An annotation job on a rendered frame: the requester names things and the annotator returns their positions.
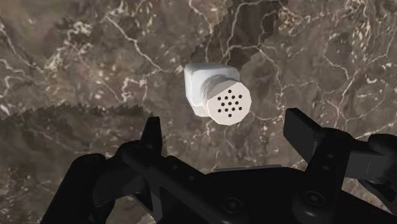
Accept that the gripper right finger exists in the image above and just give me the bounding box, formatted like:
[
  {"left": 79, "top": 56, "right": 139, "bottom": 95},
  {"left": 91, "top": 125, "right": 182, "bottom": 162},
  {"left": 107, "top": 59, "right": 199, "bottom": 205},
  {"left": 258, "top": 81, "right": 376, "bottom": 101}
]
[{"left": 282, "top": 108, "right": 397, "bottom": 224}]

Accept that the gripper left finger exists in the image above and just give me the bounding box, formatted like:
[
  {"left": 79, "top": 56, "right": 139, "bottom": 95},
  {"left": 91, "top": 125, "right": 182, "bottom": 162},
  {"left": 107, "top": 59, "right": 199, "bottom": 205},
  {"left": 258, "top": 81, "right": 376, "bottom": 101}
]
[{"left": 40, "top": 116, "right": 218, "bottom": 224}]

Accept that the white salt shaker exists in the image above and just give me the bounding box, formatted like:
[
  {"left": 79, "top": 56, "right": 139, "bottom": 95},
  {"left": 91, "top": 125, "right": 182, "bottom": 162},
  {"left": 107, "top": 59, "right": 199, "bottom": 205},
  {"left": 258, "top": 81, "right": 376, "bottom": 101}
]
[{"left": 183, "top": 62, "right": 253, "bottom": 127}]

